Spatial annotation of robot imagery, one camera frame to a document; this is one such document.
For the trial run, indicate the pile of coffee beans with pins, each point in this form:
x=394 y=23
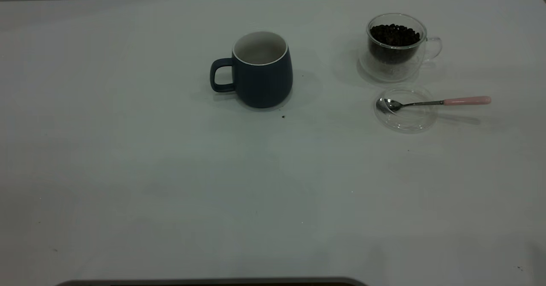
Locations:
x=394 y=36

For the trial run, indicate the clear glass lid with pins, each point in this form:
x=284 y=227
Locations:
x=409 y=122

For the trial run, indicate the dark blue ceramic mug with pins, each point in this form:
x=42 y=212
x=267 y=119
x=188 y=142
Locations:
x=264 y=83

